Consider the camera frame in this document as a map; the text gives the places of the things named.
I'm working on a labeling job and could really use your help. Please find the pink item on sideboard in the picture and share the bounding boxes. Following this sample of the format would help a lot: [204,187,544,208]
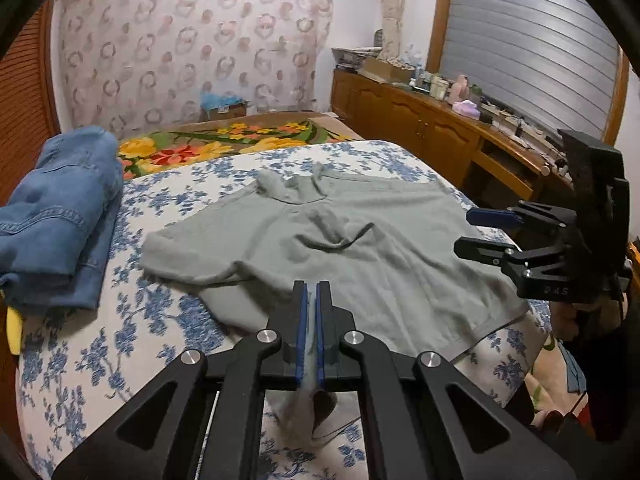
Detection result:
[451,100,480,120]

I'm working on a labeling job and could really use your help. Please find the blue floral bed sheet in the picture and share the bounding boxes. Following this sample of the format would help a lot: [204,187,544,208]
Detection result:
[16,141,550,479]

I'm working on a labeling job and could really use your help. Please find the colourful flower blanket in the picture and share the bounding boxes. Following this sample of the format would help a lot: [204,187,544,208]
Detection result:
[118,115,359,180]

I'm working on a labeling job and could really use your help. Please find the cardboard box on sideboard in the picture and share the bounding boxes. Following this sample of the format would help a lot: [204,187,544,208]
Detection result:
[360,58,414,84]

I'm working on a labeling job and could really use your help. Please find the brown louvered wardrobe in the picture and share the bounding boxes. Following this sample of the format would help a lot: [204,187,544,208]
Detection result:
[0,0,61,203]

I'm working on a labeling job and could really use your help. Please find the wooden sideboard cabinet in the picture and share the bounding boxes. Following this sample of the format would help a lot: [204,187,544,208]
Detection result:
[331,70,575,209]

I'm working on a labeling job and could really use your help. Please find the grey-green shorts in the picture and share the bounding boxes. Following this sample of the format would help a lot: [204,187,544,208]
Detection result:
[138,161,532,453]

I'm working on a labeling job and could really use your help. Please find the yellow plush toy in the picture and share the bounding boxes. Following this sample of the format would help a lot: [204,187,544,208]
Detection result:
[6,307,24,356]

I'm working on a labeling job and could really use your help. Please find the folded blue jeans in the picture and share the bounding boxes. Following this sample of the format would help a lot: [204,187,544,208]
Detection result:
[1,126,124,315]

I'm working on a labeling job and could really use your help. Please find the person's right hand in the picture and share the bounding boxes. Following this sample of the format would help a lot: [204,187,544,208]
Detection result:
[550,294,628,341]

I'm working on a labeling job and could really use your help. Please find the beige side curtain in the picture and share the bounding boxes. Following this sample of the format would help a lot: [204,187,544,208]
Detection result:
[380,0,406,60]

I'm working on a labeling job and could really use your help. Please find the circle patterned curtain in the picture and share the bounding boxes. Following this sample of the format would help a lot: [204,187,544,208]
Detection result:
[55,0,333,138]

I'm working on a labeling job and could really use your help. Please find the cardboard box with blue bag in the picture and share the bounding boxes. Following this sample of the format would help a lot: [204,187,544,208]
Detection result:
[200,91,247,122]

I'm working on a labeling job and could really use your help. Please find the grey window blind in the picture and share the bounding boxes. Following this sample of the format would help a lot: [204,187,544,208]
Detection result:
[439,0,618,138]

